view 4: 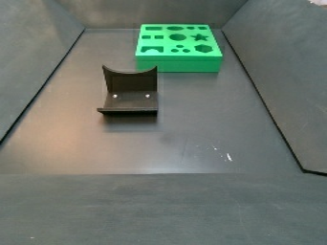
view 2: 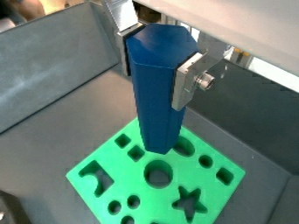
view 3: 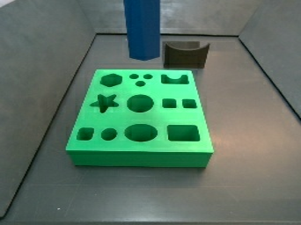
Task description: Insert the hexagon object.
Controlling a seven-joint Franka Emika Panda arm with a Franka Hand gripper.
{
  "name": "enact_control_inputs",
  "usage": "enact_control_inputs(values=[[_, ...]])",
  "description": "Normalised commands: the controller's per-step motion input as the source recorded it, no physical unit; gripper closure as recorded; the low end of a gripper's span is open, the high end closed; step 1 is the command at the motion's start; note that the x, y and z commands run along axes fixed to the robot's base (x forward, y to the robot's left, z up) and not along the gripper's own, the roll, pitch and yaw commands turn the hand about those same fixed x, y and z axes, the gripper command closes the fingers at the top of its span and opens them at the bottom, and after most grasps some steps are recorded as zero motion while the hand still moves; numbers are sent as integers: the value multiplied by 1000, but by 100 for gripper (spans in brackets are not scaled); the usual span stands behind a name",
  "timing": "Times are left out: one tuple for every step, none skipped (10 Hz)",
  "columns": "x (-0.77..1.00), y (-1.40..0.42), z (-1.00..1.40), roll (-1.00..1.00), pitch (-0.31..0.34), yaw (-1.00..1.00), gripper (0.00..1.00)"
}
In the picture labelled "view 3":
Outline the blue hexagon peg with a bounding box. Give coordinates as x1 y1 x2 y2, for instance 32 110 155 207
123 0 161 61

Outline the dark brown u-shaped block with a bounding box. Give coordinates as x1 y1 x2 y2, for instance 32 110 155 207
162 41 210 69

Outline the green shape sorter board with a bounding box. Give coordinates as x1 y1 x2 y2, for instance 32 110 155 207
66 69 214 168

